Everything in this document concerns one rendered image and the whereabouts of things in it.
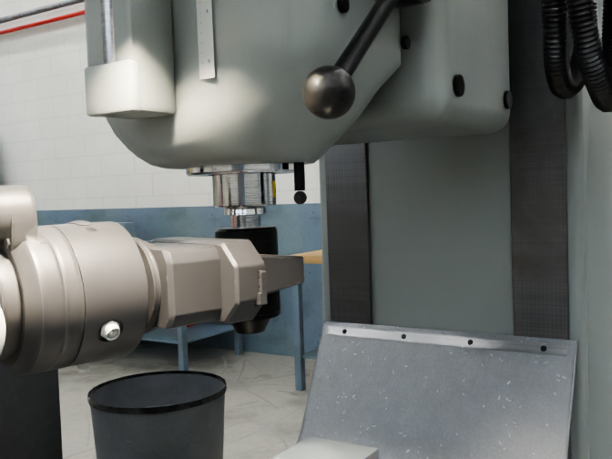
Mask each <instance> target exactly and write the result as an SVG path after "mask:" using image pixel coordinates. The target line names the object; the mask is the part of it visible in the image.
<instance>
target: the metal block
mask: <svg viewBox="0 0 612 459"><path fill-rule="evenodd" d="M271 459H379V449H378V448H374V447H369V446H364V445H358V444H349V443H344V442H338V441H333V440H328V439H323V438H318V437H312V436H309V437H307V438H305V439H304V440H302V441H300V442H299V443H297V444H295V445H294V446H292V447H290V448H289V449H287V450H285V451H283V452H282V453H280V454H277V455H276V456H274V457H272V458H271Z"/></svg>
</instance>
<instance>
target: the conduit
mask: <svg viewBox="0 0 612 459"><path fill-rule="evenodd" d="M602 2H603V3H604V4H603V5H602V6H603V7H604V8H603V9H602V11H603V14H602V15H603V17H602V19H603V21H602V22H601V23H602V24H603V25H602V27H603V29H602V30H601V31H602V32H603V33H602V34H601V35H602V37H601V39H602V41H601V39H600V34H599V33H598V31H599V30H598V29H597V27H598V25H597V10H596V9H597V2H594V0H542V1H541V3H542V6H541V7H542V8H543V10H542V11H541V12H542V13H543V14H542V17H543V20H542V22H543V24H542V27H543V30H542V31H543V32H544V33H543V34H542V36H543V37H544V38H543V39H542V40H543V41H544V43H543V44H542V45H543V46H544V47H543V50H544V52H543V54H544V56H543V58H544V66H545V67H544V69H545V73H546V81H547V84H548V86H549V89H550V90H551V92H552V94H553V95H555V96H556V97H559V98H561V99H568V98H572V97H574V96H575V95H576V94H577V93H579V92H580V91H581V89H582V88H583V87H584V86H586V90H587V92H588V94H589V96H590V98H591V100H592V102H593V104H594V105H595V107H596V108H597V109H599V110H601V111H602V112H604V113H605V112H612V0H603V1H602ZM567 4H568V5H567ZM567 9H569V10H568V12H567V11H566V10H567ZM567 14H569V17H567ZM568 18H569V19H571V20H570V21H569V23H570V24H571V26H570V28H571V29H572V31H571V34H573V35H572V38H573V39H574V40H573V43H574V49H573V53H572V56H571V59H570V61H569V53H568V51H569V49H568V47H569V45H568V44H567V43H568V40H567V39H568V36H567V34H568V32H567V29H568V27H567V24H568V22H567V21H566V20H567V19H568ZM600 41H601V42H600ZM601 43H602V44H601Z"/></svg>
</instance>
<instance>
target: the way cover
mask: <svg viewBox="0 0 612 459"><path fill-rule="evenodd" d="M363 327H364V328H363ZM352 335H353V336H352ZM528 338H529V340H527V339H528ZM333 339H334V340H333ZM521 341H522V342H521ZM352 342H353V343H352ZM358 343H359V345H358V346H356V345H357V344H358ZM543 343H545V344H543ZM577 344H578V341H572V340H560V339H548V338H536V337H525V336H513V335H501V334H490V333H478V332H466V331H443V330H431V329H419V328H407V327H398V328H397V327H396V326H384V325H372V324H360V323H348V322H336V321H334V322H332V321H324V322H323V325H322V330H321V338H320V342H319V347H318V351H317V355H316V360H315V364H314V369H313V373H312V377H311V386H310V390H309V394H308V399H307V402H306V407H305V412H304V416H303V420H302V425H301V431H300V434H299V437H298V440H297V443H299V442H300V441H302V440H304V439H305V438H307V437H309V436H312V437H318V438H323V439H328V440H333V441H338V442H344V443H345V442H347V443H349V444H358V445H364V446H369V447H374V448H378V449H379V459H420V458H421V459H426V457H427V456H428V457H429V458H428V459H567V457H568V447H569V437H570V426H571V416H572V406H573V395H574V385H575V375H576V355H577ZM462 345H463V348H462ZM344 348H346V350H343V349H344ZM362 351H364V353H363V352H362ZM449 352H452V353H453V354H451V353H449ZM464 352H467V353H468V354H464ZM355 353H356V354H357V355H354V354H355ZM490 353H492V354H493V356H491V354H490ZM536 356H540V357H536ZM368 358H369V359H368ZM385 358H386V359H385ZM500 359H501V360H503V361H502V362H501V360H500ZM329 360H331V361H330V362H329ZM371 361H372V365H371ZM544 362H548V363H546V364H544ZM406 365H407V367H404V366H406ZM482 365H483V366H482ZM345 368H346V369H347V370H345ZM393 371H394V374H393ZM350 374H351V375H352V377H351V376H350ZM556 374H559V375H560V377H558V376H556ZM328 375H329V378H330V379H328ZM425 376H426V377H427V378H425ZM562 376H565V377H566V379H565V378H563V377H562ZM556 379H558V380H560V382H559V381H557V380H556ZM463 380H464V382H463ZM509 381H510V383H509V384H507V383H508V382H509ZM356 384H357V387H356ZM424 385H425V387H424ZM383 390H384V391H383ZM437 390H438V392H437ZM380 392H381V393H380ZM343 393H344V395H343ZM554 393H556V395H554ZM339 395H340V397H338V396H339ZM354 395H355V396H354ZM499 395H500V396H501V397H500V399H499V400H498V398H499ZM341 396H343V398H342V397H341ZM345 396H347V398H344V397H345ZM353 396H354V398H355V399H356V400H355V399H354V398H352V397H353ZM337 397H338V398H337ZM385 397H387V399H386V398H385ZM506 398H507V399H508V401H509V400H511V401H510V402H508V401H507V400H506ZM336 402H339V403H340V404H338V403H336ZM483 405H484V407H483ZM521 405H522V407H520V408H519V406H521ZM503 406H504V407H505V408H504V407H503ZM317 407H319V409H317ZM385 408H386V409H387V410H385ZM344 410H346V411H344ZM343 420H344V421H343ZM513 422H515V423H513ZM506 423H507V426H506V425H505V424H506ZM547 424H549V425H548V426H546V425H547ZM515 425H517V427H515ZM360 426H362V427H360ZM373 426H374V427H373ZM368 427H369V429H368V430H367V428H368ZM359 431H361V433H359ZM335 432H336V433H335ZM509 434H510V437H509ZM321 435H323V437H321ZM404 435H405V437H403V436H404ZM354 438H356V439H357V440H356V439H354ZM498 441H500V442H501V444H502V445H500V443H498ZM373 442H374V443H373ZM297 443H296V444H297ZM383 443H385V445H383ZM440 445H441V446H440ZM419 447H421V448H420V449H419ZM407 450H410V452H408V453H406V451H407ZM417 451H419V453H417ZM533 453H534V454H533ZM471 455H472V457H471V458H470V456H471Z"/></svg>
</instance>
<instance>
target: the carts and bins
mask: <svg viewBox="0 0 612 459"><path fill-rule="evenodd" d="M224 384H225V385H226V386H225V385H224ZM226 390H227V383H226V381H225V379H223V378H222V377H220V376H218V375H216V374H213V373H208V372H195V371H163V372H145V373H139V374H133V375H129V376H124V377H120V378H116V379H114V380H110V381H107V382H103V383H101V384H99V385H98V386H96V387H94V388H92V389H91V390H90V391H89V392H88V394H87V402H88V404H89V405H90V411H91V418H92V425H93V433H94V440H95V448H96V456H97V459H223V445H224V404H225V392H226ZM88 398H89V399H88Z"/></svg>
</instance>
